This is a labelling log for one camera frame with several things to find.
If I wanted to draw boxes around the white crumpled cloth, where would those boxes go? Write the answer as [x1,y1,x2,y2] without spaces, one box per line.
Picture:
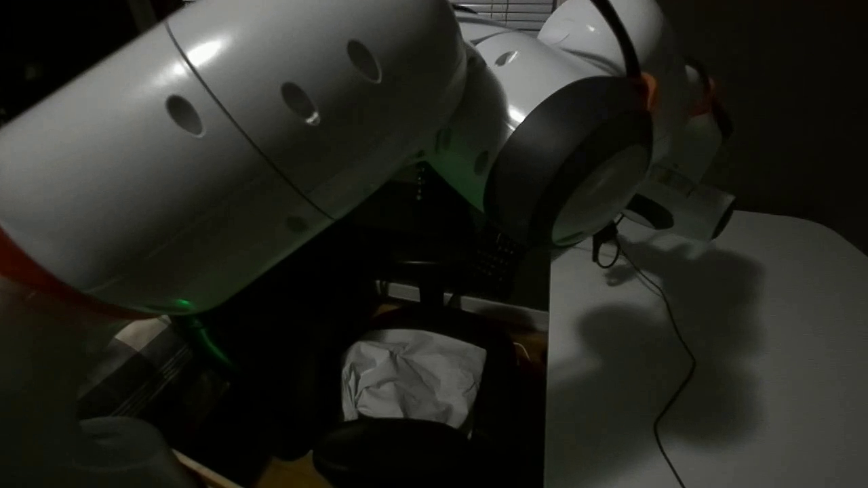
[339,326,490,429]

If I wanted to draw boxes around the black round-back chair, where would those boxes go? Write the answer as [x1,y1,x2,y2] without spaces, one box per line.
[310,251,550,488]

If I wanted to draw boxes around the translucent plastic container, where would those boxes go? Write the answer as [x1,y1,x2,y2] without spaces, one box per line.
[67,414,186,488]

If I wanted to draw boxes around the thin black cable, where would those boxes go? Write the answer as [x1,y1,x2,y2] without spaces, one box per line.
[622,258,699,488]

